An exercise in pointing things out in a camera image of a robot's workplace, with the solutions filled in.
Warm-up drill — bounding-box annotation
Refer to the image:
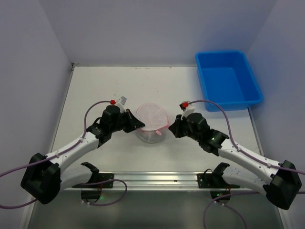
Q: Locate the white pink mesh laundry bag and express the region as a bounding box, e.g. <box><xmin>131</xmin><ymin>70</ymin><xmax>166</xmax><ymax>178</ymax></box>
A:
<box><xmin>136</xmin><ymin>103</ymin><xmax>169</xmax><ymax>144</ymax></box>

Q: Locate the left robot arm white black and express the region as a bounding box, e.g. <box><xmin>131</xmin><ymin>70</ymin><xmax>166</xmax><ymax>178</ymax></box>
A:
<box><xmin>20</xmin><ymin>105</ymin><xmax>145</xmax><ymax>204</ymax></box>

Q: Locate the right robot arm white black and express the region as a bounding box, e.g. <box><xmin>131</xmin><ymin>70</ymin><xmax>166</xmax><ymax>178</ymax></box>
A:
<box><xmin>168</xmin><ymin>113</ymin><xmax>302</xmax><ymax>210</ymax></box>

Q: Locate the blue plastic bin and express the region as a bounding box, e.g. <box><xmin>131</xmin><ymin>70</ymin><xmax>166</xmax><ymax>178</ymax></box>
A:
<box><xmin>195</xmin><ymin>50</ymin><xmax>263</xmax><ymax>111</ymax></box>

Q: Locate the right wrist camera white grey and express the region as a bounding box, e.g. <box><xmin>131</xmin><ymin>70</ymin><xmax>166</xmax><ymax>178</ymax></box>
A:
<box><xmin>179</xmin><ymin>101</ymin><xmax>195</xmax><ymax>120</ymax></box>

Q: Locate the wrist camera white grey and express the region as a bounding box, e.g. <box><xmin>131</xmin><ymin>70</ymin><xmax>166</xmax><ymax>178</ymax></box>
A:
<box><xmin>179</xmin><ymin>101</ymin><xmax>195</xmax><ymax>120</ymax></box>
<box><xmin>110</xmin><ymin>96</ymin><xmax>127</xmax><ymax>113</ymax></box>

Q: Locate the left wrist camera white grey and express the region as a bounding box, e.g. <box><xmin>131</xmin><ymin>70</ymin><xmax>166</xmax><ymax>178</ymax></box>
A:
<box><xmin>110</xmin><ymin>96</ymin><xmax>127</xmax><ymax>113</ymax></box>

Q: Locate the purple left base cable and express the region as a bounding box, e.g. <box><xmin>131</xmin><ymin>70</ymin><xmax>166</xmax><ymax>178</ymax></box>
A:
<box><xmin>81</xmin><ymin>179</ymin><xmax>127</xmax><ymax>207</ymax></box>

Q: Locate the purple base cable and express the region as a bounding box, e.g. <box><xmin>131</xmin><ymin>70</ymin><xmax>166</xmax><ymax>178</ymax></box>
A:
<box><xmin>203</xmin><ymin>189</ymin><xmax>265</xmax><ymax>229</ymax></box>
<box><xmin>81</xmin><ymin>179</ymin><xmax>127</xmax><ymax>207</ymax></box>

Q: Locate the aluminium mounting rail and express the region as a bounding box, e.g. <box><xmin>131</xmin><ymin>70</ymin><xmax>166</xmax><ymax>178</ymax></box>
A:
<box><xmin>64</xmin><ymin>171</ymin><xmax>263</xmax><ymax>191</ymax></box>

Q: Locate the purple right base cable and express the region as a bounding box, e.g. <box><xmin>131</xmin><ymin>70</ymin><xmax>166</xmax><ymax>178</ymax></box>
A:
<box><xmin>203</xmin><ymin>189</ymin><xmax>265</xmax><ymax>229</ymax></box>

